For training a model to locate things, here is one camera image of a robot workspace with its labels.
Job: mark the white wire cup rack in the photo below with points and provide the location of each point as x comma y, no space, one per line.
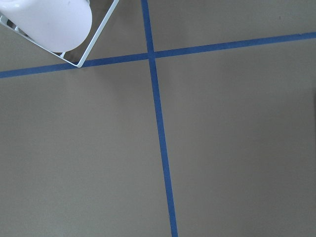
101,12

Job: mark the white cup in rack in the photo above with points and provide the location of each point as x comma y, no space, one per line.
57,25

